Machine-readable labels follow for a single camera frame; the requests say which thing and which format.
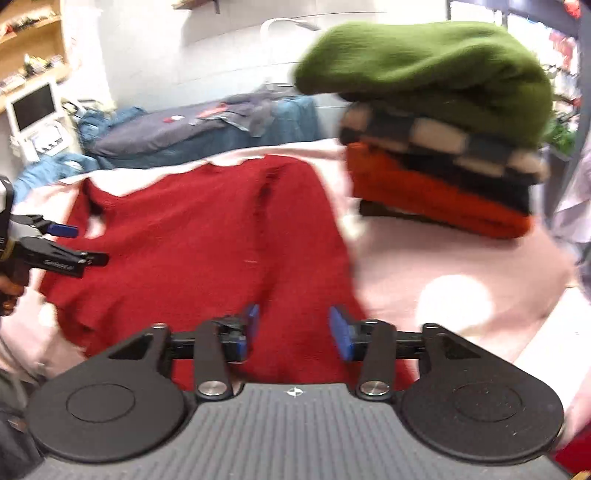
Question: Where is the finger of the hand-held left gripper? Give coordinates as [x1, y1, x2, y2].
[13, 213, 80, 239]
[18, 236, 110, 278]

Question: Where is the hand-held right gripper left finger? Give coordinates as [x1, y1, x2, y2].
[99, 304, 262, 401]

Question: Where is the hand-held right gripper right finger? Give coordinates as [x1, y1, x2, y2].
[328, 305, 504, 400]

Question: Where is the red knit sweater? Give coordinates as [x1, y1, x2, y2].
[39, 154, 416, 393]

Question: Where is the blue clothes pile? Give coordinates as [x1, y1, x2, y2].
[78, 85, 325, 169]

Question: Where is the person's left hand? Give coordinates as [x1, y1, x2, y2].
[0, 273, 25, 317]

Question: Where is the pink deer-printed blanket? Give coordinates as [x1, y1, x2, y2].
[0, 138, 591, 462]

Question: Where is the white screen machine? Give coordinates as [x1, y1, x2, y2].
[6, 80, 80, 163]

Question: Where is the brown garment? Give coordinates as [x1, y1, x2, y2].
[359, 200, 419, 221]

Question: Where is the orange knit sweater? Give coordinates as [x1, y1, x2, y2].
[346, 143, 535, 240]

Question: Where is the wooden bookshelf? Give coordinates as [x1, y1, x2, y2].
[0, 0, 71, 112]

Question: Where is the grey towel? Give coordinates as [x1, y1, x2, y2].
[189, 90, 279, 137]

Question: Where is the checkered knit garment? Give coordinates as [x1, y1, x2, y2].
[339, 102, 551, 213]

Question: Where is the green knit garment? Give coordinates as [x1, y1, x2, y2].
[294, 21, 554, 149]

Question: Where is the green potted plant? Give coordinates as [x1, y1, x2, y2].
[545, 117, 579, 157]

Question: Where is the wooden wall shelf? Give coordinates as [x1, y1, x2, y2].
[173, 0, 222, 14]

